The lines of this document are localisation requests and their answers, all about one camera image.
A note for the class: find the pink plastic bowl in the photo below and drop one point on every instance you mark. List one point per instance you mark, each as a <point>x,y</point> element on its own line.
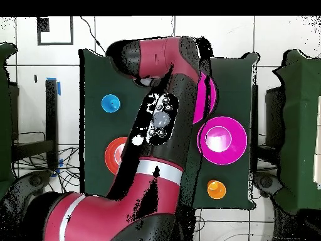
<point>233,150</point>
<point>202,100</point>

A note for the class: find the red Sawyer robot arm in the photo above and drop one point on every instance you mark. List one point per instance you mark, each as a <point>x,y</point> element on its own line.
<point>170,150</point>

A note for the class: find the red-orange plastic bowl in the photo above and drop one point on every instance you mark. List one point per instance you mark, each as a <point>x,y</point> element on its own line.
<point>112,155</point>

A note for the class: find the light blue plastic cup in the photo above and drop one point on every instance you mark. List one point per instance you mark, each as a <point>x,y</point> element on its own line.
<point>110,103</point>

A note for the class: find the orange plastic cup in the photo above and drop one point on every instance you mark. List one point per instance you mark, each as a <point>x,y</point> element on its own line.
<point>216,189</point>

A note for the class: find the dark green table cloth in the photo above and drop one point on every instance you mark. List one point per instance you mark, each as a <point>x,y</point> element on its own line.
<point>233,87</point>

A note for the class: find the black metal stand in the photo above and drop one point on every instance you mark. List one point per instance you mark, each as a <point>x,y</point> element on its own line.
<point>51,113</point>
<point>254,125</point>

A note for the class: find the black tape square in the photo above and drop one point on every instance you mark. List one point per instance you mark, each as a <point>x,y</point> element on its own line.
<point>55,44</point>

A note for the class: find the green-covered side table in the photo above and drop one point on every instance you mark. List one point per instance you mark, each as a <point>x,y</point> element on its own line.
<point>301,125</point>
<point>5,113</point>

